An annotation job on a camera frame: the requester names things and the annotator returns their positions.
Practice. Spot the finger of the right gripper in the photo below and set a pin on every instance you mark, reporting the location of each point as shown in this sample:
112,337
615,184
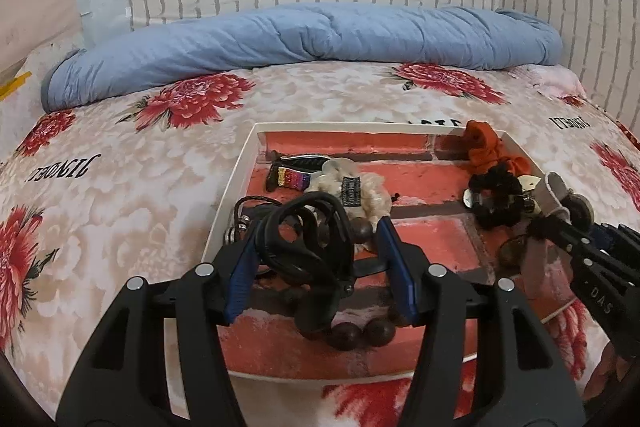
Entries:
564,236
610,238

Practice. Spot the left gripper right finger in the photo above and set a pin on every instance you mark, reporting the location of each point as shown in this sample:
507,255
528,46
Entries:
520,378

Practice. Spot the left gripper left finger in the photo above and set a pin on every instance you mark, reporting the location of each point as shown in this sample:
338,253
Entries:
120,378

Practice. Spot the cream plush hair accessory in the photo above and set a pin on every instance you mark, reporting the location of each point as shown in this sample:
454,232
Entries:
528,185

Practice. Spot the orange fabric scrunchie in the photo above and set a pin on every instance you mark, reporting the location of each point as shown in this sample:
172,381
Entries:
486,150

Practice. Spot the cream beaded scrunchie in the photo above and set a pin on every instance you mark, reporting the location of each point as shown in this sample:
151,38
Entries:
362,194

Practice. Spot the person hand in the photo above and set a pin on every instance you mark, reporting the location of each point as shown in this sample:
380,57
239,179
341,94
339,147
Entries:
610,368

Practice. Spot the pink pillow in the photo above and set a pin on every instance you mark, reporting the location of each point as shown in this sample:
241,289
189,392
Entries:
551,81

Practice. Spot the floral bed blanket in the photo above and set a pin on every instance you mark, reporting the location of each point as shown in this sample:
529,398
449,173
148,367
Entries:
131,185

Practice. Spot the blue rolled duvet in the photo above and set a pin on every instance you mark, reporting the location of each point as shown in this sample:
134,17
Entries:
297,33

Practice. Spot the yellow cloth strip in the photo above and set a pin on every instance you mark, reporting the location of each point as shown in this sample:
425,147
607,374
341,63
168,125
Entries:
13,85

